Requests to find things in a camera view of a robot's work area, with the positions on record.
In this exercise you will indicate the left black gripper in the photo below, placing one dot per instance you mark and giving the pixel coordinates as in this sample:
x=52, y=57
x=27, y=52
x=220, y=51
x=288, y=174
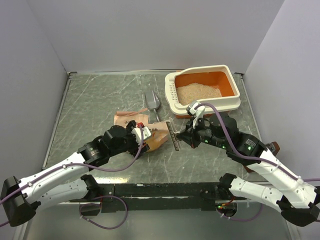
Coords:
x=135, y=149

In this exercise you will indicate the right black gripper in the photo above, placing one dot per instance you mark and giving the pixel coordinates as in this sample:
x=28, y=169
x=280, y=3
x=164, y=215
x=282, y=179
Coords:
x=190, y=130

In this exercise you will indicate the clear plastic bag clip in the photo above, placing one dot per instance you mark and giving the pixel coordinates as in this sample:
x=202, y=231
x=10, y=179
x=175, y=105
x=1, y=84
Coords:
x=173, y=133

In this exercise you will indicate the pink cat litter bag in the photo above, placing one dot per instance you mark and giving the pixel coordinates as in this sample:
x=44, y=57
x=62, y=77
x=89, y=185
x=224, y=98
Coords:
x=159, y=130

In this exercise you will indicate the metal litter scoop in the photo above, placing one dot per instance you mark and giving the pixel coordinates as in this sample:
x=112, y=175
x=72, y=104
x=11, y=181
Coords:
x=152, y=102

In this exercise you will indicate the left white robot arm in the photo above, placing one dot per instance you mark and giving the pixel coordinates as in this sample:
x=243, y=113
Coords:
x=68, y=179

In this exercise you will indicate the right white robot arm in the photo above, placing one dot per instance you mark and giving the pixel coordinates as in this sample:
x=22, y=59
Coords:
x=293, y=198

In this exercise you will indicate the cream orange litter box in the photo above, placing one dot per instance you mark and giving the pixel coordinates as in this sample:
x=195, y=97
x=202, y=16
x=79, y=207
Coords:
x=206, y=84

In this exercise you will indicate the brown dustpan brush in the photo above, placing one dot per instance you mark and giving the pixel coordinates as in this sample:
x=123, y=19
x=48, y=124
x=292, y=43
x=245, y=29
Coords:
x=273, y=147

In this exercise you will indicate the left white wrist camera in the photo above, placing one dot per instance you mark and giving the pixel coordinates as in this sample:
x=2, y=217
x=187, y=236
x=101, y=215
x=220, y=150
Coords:
x=141, y=133

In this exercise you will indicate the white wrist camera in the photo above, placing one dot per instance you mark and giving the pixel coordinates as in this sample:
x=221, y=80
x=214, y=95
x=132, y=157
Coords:
x=141, y=133
x=196, y=109

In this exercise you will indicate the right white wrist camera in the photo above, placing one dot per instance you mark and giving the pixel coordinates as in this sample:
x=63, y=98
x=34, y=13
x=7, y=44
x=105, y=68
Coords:
x=196, y=109

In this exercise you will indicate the aluminium frame rail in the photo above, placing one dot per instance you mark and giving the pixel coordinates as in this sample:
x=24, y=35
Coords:
x=250, y=200

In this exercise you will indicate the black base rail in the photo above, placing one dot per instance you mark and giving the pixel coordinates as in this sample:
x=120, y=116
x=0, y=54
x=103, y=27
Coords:
x=203, y=196

